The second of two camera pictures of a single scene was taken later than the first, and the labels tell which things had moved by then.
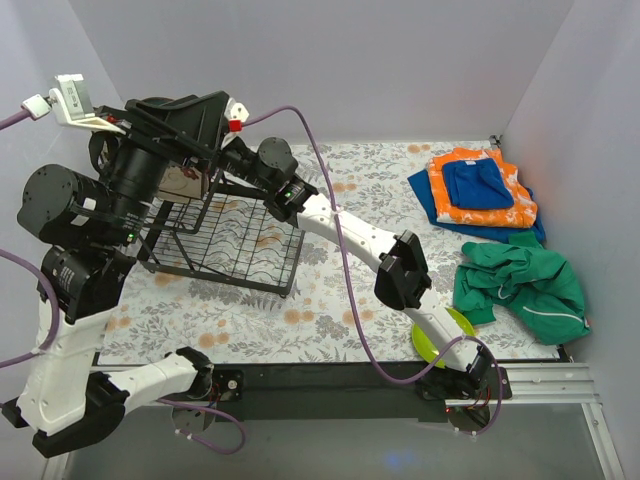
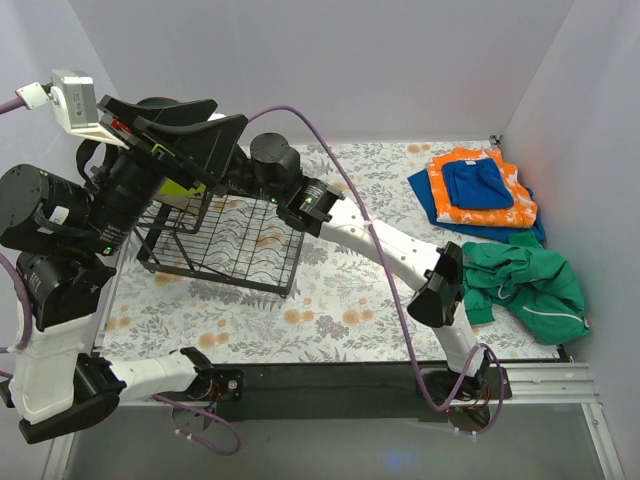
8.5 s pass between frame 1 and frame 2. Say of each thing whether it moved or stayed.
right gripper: stayed
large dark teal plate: stayed
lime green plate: moved
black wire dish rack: stayed
